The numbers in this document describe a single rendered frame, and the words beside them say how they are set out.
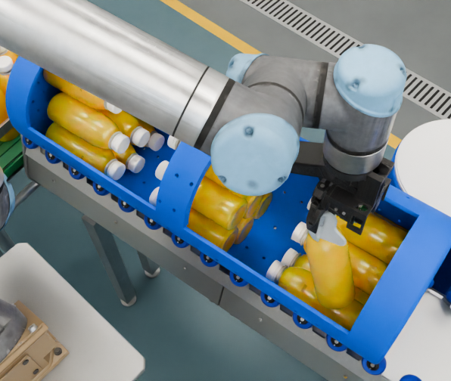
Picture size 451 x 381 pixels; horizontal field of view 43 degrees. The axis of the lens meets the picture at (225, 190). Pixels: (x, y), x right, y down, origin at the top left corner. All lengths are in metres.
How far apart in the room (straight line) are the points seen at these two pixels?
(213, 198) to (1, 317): 0.43
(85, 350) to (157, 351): 1.20
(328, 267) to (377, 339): 0.13
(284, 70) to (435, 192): 0.67
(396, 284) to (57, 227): 1.73
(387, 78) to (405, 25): 2.55
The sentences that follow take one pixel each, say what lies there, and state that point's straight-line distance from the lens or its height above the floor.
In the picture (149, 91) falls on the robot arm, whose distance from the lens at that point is 0.52.
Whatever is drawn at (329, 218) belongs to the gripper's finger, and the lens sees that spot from 0.84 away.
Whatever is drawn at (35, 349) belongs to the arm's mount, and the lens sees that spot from 0.88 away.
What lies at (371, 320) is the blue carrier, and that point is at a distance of 0.94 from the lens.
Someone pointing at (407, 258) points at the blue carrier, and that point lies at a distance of 0.92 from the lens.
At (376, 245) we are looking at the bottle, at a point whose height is 1.12.
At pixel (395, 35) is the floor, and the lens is 3.10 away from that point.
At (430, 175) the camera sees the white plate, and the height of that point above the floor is 1.04.
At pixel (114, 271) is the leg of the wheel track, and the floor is 0.31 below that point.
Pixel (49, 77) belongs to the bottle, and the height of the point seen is 1.15.
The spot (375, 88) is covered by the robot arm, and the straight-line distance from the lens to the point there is 0.61.
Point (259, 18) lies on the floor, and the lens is 3.10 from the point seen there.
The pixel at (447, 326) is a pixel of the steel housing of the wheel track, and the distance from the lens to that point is 1.24.
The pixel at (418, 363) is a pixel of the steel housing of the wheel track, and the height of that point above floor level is 0.93.
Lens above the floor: 2.03
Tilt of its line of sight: 58 degrees down
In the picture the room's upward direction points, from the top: 2 degrees counter-clockwise
